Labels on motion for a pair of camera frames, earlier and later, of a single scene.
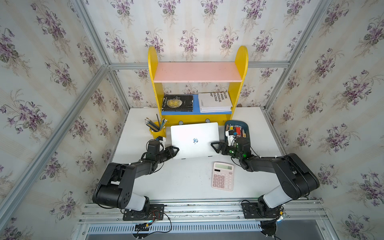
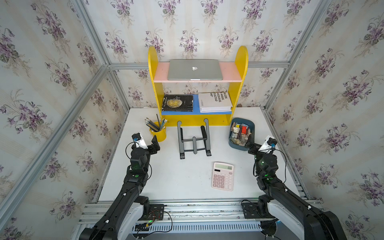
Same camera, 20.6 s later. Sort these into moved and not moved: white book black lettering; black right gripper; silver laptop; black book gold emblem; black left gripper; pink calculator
Moved: black left gripper; silver laptop; black right gripper
Not moved: white book black lettering; pink calculator; black book gold emblem
